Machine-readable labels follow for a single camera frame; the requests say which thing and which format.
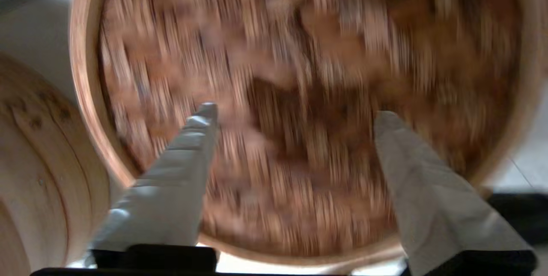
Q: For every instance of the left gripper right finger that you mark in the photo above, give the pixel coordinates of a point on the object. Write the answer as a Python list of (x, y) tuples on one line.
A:
[(432, 207)]

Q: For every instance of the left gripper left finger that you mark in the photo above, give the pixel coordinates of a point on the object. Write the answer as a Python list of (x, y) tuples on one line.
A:
[(162, 199)]

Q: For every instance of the bamboo steamer basket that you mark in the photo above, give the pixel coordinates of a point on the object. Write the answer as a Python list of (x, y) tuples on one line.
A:
[(38, 173)]

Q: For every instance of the woven bamboo steamer lid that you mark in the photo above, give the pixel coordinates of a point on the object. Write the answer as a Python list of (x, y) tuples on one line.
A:
[(308, 109)]

